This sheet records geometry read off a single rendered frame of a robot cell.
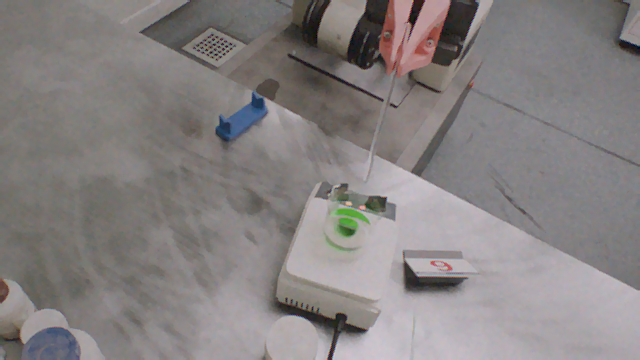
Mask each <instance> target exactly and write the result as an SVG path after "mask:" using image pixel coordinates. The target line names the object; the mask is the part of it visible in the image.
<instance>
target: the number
mask: <svg viewBox="0 0 640 360"><path fill-rule="evenodd" d="M408 261H409V263H410V264H411V265H412V266H413V268H414V269H415V270H416V271H450V272H477V271H476V270H474V269H473V268H472V267H471V266H470V265H469V264H468V263H467V262H465V261H464V260H438V261H428V260H408Z"/></svg>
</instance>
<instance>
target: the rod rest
mask: <svg viewBox="0 0 640 360"><path fill-rule="evenodd" d="M264 104H265V98H264V97H261V98H260V97H259V95H258V94H257V92H256V91H254V92H252V102H250V103H249V104H248V105H246V106H245V107H244V108H242V109H241V110H239V111H238V112H237V113H235V114H234V115H232V116H231V117H230V118H228V119H227V120H226V118H225V117H224V115H222V114H221V115H220V116H219V122H220V125H219V126H217V127H216V133H218V134H219V135H220V136H222V137H223V138H225V139H226V140H228V141H232V140H233V139H235V137H236V136H238V135H239V134H240V133H241V132H243V131H244V130H245V129H247V128H248V127H249V126H251V125H252V124H253V123H255V122H256V121H257V120H259V119H260V118H261V117H263V116H264V115H265V114H266V113H267V112H268V108H267V107H266V106H264Z"/></svg>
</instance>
